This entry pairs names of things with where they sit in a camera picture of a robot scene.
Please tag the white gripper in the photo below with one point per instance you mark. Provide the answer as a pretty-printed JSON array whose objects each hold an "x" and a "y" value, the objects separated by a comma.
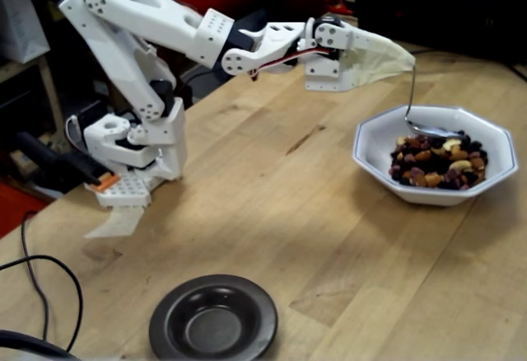
[{"x": 343, "y": 62}]

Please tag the beige masking tape wrap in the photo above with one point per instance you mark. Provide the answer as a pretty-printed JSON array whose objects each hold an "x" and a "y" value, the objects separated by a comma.
[{"x": 387, "y": 58}]

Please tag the metal spoon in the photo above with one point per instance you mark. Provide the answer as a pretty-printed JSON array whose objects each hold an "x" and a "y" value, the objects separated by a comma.
[{"x": 432, "y": 131}]

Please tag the white five-joint robot arm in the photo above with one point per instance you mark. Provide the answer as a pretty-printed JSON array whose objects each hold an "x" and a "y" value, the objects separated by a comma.
[{"x": 136, "y": 15}]

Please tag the white octagonal bowl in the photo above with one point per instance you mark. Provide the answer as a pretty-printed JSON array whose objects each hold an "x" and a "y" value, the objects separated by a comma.
[{"x": 379, "y": 138}]

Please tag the brown round plate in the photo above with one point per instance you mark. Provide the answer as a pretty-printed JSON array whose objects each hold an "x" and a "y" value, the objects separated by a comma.
[{"x": 214, "y": 324}]

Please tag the nut and dried fruit mix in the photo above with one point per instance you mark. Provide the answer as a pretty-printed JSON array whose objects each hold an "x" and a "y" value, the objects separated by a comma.
[{"x": 436, "y": 163}]

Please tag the wooden side shelf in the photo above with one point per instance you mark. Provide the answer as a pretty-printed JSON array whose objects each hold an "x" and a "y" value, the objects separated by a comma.
[{"x": 45, "y": 85}]

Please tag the black table clamp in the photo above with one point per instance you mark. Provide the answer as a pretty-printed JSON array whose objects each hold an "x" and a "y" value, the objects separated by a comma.
[{"x": 53, "y": 159}]

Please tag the white carton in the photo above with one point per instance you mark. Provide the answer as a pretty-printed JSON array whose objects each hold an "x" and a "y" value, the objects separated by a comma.
[{"x": 20, "y": 23}]

